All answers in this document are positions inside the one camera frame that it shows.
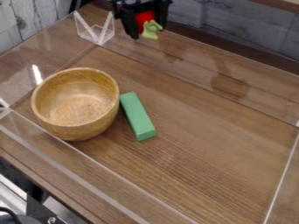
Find clear acrylic tray enclosure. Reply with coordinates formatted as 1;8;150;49
0;17;299;224

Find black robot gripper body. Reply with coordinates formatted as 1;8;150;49
111;0;174;12

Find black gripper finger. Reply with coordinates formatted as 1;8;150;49
120;10;139;39
154;2;171;28

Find wooden bowl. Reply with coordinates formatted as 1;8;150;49
31;67;119;141

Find black cable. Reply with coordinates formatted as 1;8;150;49
0;206;21;224

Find red plush fruit green leaves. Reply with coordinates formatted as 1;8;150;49
135;10;164;40

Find black metal table bracket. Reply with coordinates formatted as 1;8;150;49
25;195;68;224

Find green rectangular block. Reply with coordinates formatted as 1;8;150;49
120;92;156;141

